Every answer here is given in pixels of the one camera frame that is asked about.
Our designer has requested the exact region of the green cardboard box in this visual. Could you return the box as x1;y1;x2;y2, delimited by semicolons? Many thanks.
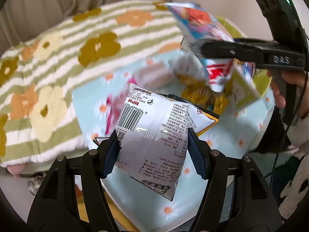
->
216;16;272;100

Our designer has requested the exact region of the blue daisy tablecloth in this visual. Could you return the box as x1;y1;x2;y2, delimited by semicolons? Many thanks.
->
71;50;276;232

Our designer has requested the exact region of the shrimp flakes snack bag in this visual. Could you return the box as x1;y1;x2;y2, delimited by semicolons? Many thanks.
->
162;2;261;109

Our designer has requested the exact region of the silver grey snack bag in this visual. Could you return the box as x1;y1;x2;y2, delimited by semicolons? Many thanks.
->
116;84;219;200

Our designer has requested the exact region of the floral striped quilt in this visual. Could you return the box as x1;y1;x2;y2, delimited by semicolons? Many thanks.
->
1;0;182;168

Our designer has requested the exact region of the pink snack packet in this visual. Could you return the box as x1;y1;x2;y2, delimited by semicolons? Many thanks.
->
105;77;137;135

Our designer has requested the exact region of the beige checkered snack box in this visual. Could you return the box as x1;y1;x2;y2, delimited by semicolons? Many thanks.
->
133;62;172;90

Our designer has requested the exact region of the person right hand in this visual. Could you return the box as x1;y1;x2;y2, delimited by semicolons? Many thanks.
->
267;70;309;119

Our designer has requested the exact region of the yellow chocolate snack bag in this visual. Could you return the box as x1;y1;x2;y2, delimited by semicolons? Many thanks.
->
176;75;229;115

